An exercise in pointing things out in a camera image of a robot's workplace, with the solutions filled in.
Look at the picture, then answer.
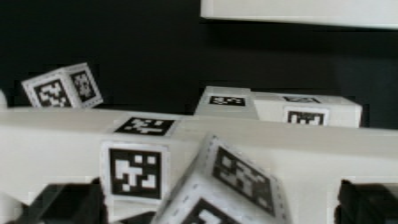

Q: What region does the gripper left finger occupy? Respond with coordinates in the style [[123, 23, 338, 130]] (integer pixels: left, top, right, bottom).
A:
[[13, 179, 109, 224]]

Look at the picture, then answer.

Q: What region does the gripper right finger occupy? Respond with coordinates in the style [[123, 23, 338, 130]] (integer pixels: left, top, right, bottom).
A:
[[334, 180, 398, 224]]

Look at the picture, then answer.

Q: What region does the white chair back frame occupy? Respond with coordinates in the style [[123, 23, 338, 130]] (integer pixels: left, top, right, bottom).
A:
[[0, 108, 398, 224]]

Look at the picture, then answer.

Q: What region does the white tagged cube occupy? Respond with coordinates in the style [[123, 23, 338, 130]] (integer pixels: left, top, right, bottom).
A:
[[22, 63, 103, 108], [151, 134, 292, 224]]

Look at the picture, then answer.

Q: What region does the white chair leg block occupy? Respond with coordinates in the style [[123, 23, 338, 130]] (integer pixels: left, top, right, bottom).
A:
[[196, 86, 363, 128]]

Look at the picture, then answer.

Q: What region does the white U-shaped fence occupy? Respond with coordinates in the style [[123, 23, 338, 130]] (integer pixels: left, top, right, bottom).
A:
[[201, 0, 398, 30]]

